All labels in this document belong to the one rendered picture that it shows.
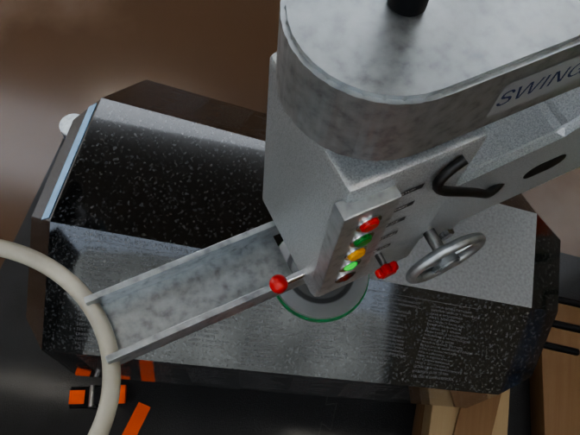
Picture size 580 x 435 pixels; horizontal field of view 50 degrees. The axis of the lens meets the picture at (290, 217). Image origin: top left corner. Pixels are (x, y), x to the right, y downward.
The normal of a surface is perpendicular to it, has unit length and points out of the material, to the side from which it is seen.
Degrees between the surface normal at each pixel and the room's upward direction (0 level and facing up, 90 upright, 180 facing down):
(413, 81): 0
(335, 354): 45
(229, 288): 2
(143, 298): 2
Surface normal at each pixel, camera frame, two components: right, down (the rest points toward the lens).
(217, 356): -0.07, 0.34
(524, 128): 0.00, -0.38
